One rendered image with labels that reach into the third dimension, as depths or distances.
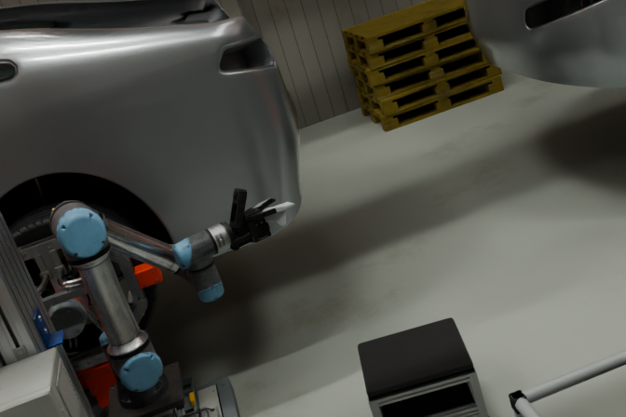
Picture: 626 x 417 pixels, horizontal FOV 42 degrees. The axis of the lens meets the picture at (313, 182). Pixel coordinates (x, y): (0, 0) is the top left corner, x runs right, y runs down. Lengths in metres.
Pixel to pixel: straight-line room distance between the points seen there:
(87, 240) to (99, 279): 0.12
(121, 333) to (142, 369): 0.11
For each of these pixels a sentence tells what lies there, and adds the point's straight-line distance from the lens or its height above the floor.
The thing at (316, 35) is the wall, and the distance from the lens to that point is 7.45.
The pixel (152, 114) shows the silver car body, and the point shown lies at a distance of 3.25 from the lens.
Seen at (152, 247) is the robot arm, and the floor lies 1.24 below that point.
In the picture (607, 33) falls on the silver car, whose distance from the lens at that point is 3.98.
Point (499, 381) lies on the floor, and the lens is 3.50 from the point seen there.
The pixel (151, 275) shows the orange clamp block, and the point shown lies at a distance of 3.22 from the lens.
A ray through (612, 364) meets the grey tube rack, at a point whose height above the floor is 0.99.
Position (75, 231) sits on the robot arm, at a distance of 2.13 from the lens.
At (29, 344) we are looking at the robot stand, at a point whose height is 1.26.
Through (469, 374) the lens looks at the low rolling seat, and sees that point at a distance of 3.05.
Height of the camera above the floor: 2.05
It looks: 20 degrees down
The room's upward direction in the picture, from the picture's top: 17 degrees counter-clockwise
